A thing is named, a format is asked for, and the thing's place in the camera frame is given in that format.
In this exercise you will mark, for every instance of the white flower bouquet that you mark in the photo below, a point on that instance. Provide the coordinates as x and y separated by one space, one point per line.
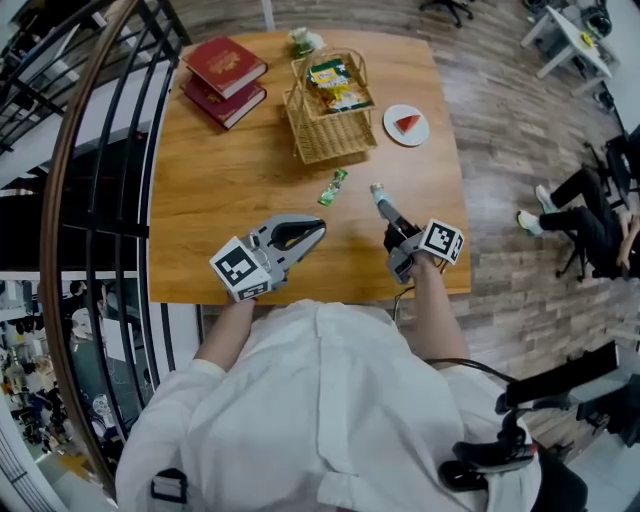
305 40

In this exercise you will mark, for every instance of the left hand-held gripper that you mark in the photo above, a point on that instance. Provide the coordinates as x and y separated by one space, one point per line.
239 267

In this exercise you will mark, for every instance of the black railing with wooden handrail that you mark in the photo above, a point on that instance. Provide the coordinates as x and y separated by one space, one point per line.
51 200

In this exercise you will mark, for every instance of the red watermelon slice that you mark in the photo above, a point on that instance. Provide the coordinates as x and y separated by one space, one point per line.
410 124

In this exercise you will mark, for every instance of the white desk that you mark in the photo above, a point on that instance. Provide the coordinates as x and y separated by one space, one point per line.
575 35

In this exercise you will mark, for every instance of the black office chair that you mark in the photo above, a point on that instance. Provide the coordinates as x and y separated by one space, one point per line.
450 7
620 155

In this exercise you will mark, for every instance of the black flat panel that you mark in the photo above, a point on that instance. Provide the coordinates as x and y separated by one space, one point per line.
555 382

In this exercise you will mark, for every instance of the dark red hardcover book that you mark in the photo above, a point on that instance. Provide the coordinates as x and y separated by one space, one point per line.
232 111

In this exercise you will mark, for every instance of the small green candy packet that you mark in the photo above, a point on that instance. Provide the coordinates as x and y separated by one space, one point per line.
332 189

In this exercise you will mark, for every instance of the green yellow snack bag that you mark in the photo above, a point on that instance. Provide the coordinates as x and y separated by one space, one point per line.
330 75

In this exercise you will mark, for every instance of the wicker basket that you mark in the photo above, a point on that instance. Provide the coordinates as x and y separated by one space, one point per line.
330 140

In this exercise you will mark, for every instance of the person's left forearm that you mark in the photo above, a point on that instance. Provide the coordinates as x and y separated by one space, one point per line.
227 335

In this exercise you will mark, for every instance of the person's white shirt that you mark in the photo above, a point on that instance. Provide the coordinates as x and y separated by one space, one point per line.
320 410

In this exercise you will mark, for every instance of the bright red hardcover book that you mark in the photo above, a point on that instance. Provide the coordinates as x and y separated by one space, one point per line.
222 62

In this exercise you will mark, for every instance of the white plate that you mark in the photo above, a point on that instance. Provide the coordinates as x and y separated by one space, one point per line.
400 138

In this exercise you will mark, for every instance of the wooden table with white legs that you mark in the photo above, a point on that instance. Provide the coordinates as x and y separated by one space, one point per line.
267 15

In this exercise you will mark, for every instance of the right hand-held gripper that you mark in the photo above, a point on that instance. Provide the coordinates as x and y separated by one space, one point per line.
442 242

